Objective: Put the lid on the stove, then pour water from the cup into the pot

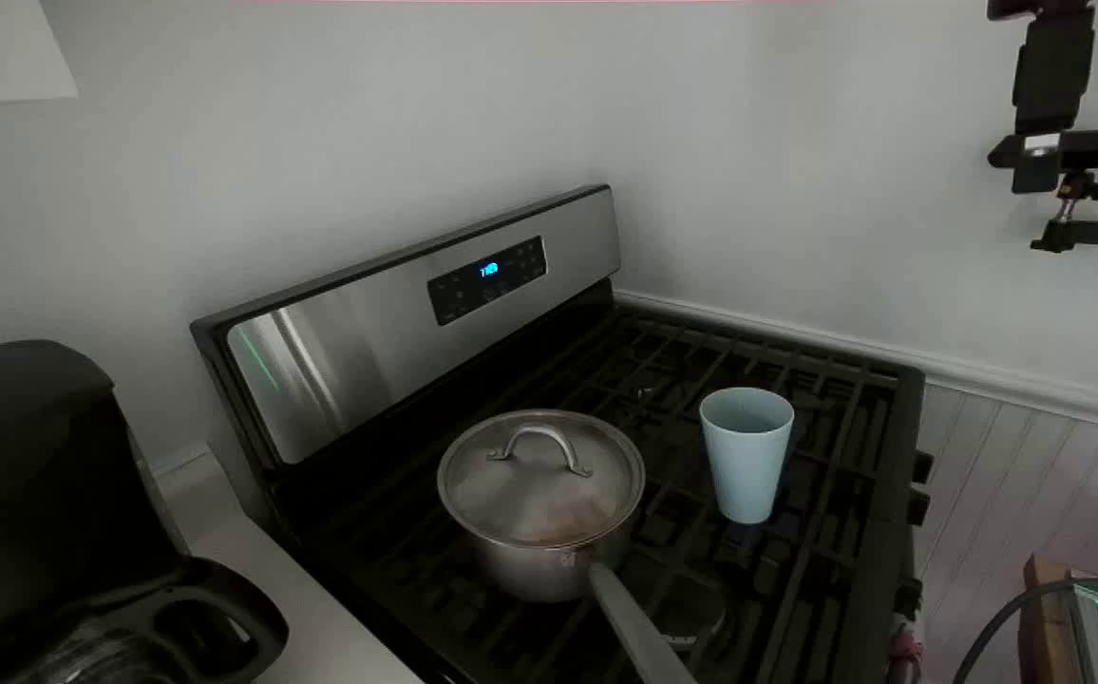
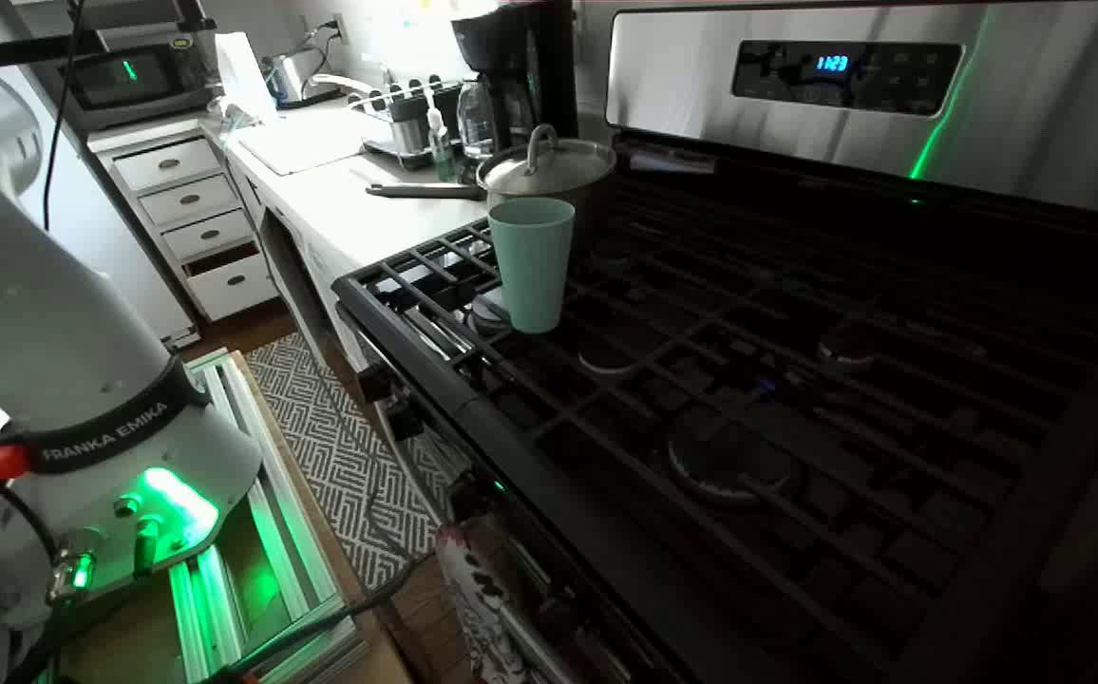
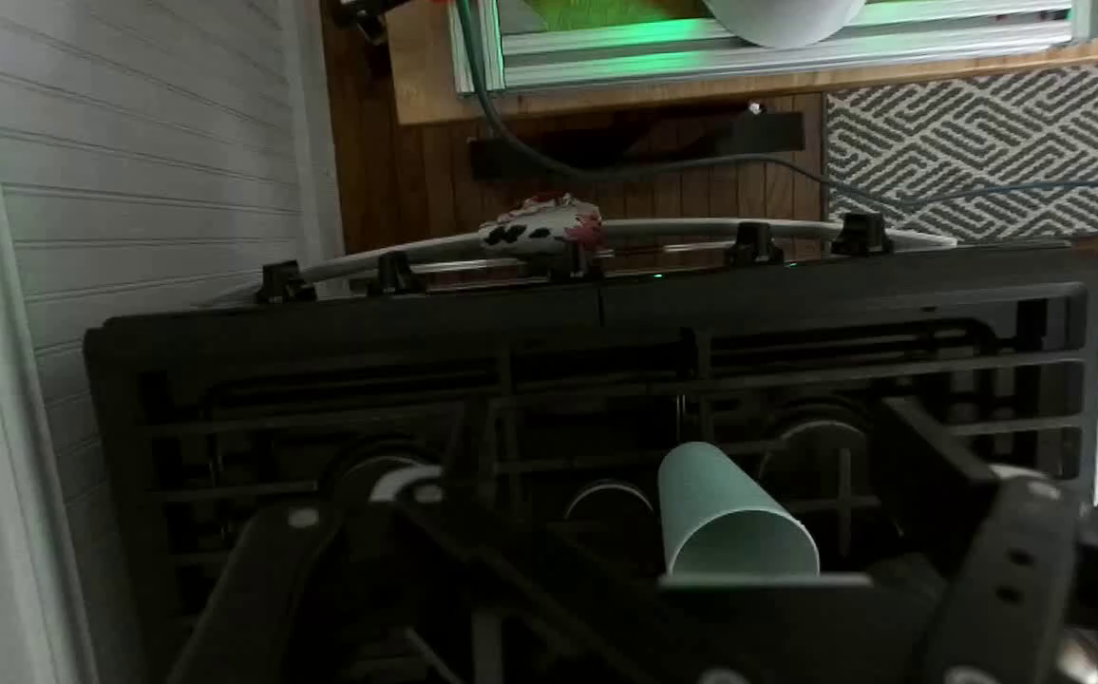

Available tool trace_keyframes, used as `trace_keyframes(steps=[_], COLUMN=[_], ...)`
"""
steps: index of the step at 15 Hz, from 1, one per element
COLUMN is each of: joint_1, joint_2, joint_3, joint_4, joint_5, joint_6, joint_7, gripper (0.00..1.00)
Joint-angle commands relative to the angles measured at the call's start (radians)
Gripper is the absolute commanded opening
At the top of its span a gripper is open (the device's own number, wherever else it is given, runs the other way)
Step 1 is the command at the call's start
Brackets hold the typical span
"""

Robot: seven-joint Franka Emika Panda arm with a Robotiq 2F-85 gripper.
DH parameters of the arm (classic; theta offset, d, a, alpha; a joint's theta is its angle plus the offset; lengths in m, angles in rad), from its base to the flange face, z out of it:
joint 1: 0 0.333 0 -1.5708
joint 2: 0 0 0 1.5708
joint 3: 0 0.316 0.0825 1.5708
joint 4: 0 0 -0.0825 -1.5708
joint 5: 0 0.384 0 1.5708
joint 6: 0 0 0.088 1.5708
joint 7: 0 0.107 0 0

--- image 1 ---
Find steel pot lid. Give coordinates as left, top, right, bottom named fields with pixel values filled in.
left=433, top=407, right=650, bottom=551

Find patterned dish towel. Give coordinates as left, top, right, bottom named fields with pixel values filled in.
left=886, top=616, right=926, bottom=680

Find black coffee maker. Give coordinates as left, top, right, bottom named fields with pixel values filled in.
left=0, top=334, right=291, bottom=684

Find black floor cable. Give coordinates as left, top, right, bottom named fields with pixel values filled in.
left=949, top=572, right=1084, bottom=684

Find light blue plastic cup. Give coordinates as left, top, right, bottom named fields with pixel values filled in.
left=696, top=383, right=799, bottom=527

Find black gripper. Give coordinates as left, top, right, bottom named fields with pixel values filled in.
left=1012, top=6, right=1098, bottom=197

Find steel saucepan with long handle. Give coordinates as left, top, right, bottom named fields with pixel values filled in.
left=438, top=480, right=703, bottom=684

